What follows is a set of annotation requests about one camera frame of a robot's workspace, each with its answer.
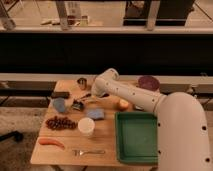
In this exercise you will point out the dark scrubbing brush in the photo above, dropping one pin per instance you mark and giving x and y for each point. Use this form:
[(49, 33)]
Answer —
[(78, 103)]

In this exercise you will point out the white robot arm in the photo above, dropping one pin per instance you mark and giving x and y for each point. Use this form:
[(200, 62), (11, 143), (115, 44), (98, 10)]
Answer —
[(183, 140)]

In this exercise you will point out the small metal cup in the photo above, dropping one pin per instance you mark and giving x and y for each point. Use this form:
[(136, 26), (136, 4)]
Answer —
[(82, 83)]

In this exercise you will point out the yellow red apple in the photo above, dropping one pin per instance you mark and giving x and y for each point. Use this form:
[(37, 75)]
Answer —
[(122, 104)]

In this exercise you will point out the grey flat object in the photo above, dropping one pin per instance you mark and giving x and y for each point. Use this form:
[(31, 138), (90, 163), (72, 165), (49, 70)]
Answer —
[(138, 108)]

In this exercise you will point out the black rectangular block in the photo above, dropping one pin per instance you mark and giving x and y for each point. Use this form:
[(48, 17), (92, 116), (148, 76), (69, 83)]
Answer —
[(64, 95)]

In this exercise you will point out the purple round plate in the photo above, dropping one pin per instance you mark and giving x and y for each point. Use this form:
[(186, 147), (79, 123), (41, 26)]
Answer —
[(148, 82)]

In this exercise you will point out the white paper cup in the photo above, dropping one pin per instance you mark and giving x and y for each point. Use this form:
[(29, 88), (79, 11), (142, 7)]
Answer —
[(86, 126)]

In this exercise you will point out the green square tray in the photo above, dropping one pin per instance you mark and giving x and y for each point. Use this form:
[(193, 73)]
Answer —
[(136, 138)]

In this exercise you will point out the bunch of dark grapes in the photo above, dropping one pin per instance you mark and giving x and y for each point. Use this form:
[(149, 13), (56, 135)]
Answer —
[(60, 123)]

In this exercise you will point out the silver fork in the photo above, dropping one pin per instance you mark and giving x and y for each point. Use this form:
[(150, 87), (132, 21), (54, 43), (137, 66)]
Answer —
[(83, 152)]

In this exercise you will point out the orange carrot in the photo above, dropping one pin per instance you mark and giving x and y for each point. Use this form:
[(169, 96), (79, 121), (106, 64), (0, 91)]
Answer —
[(48, 141)]

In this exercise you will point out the black object on floor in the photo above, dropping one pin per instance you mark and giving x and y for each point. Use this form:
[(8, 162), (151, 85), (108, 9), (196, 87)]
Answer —
[(16, 135)]

